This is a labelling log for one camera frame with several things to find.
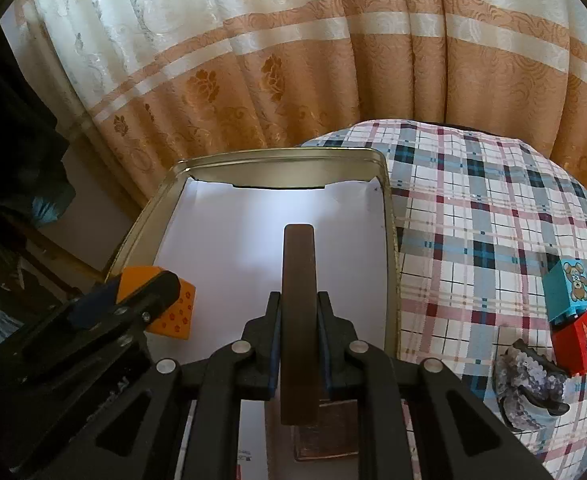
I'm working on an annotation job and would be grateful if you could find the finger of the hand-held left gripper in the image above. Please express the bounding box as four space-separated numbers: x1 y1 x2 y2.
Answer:
68 282 121 328
80 272 181 348

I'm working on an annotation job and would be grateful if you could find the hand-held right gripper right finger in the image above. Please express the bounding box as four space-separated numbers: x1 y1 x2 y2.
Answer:
318 294 549 480

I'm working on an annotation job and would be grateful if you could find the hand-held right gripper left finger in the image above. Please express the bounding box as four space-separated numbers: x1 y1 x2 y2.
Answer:
28 292 281 480

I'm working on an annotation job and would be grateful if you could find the orange toy block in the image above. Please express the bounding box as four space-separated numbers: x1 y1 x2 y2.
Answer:
118 266 196 342

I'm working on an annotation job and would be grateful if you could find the dark brown wooden bar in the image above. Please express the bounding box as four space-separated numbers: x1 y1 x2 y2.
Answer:
279 223 321 427

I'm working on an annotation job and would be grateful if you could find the small brown wooden box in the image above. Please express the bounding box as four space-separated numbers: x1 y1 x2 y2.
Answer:
293 397 361 462

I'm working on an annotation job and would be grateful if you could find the rectangular metal tin box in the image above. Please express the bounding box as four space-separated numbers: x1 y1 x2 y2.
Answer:
104 147 400 361

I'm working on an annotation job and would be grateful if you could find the red toy block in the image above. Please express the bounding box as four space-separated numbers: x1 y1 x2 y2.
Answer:
552 307 587 377

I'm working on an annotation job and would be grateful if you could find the teal bear picture block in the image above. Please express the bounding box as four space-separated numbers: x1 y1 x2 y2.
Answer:
543 259 587 326

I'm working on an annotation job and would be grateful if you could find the dark hanging clothing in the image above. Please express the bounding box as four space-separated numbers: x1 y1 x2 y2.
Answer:
0 35 76 231

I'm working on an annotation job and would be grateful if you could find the plaid tablecloth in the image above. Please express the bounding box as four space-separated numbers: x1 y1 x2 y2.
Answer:
301 119 587 480

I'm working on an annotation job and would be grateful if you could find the cream and orange curtain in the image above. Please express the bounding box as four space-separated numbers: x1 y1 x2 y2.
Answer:
20 0 587 211

